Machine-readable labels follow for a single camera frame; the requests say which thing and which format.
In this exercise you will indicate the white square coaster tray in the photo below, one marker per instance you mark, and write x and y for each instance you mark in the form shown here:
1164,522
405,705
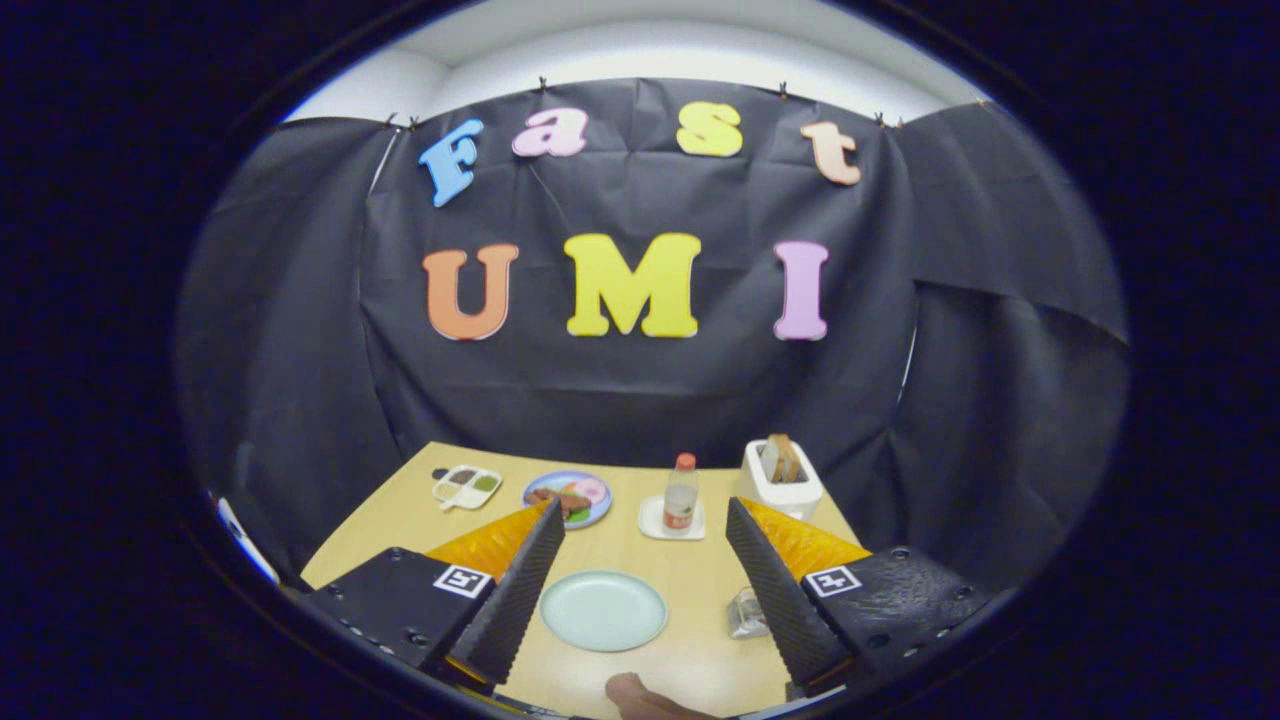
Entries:
650,525

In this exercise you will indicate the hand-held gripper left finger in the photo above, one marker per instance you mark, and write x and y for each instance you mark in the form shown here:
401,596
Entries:
520,585

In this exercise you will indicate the light green plate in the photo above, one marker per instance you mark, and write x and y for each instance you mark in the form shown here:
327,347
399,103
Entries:
603,612

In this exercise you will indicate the white toaster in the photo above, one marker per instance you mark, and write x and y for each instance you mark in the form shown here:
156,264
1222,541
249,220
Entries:
790,497

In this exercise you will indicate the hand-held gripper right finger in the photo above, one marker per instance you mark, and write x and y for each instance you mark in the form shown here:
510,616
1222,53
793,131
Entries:
770,585

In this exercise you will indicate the white paper sheet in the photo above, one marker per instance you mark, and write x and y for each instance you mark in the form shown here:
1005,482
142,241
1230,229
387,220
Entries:
245,540

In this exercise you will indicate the clear water bottle red cap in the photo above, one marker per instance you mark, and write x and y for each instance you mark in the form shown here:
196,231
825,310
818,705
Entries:
680,495

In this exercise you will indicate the pink ham slice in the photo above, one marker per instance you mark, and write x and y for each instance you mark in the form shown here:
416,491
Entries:
590,489

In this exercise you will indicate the toast bread slice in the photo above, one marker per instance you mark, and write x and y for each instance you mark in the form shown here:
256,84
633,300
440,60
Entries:
771,460
790,458

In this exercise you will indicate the blue plate with food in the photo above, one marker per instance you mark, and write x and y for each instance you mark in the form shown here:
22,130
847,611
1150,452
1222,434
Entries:
603,510

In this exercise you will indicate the brown meat patty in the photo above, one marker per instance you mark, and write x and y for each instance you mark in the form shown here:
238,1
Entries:
545,494
575,506

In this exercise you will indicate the white divided sauce dish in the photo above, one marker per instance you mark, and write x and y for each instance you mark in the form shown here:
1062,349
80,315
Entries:
468,487

